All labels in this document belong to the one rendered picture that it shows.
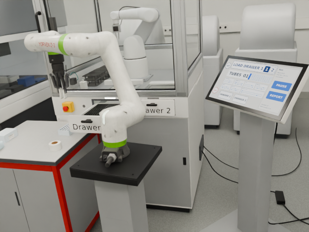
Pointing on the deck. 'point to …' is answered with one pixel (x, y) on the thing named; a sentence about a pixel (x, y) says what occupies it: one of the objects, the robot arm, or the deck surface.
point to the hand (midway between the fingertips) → (62, 93)
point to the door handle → (37, 20)
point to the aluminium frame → (179, 54)
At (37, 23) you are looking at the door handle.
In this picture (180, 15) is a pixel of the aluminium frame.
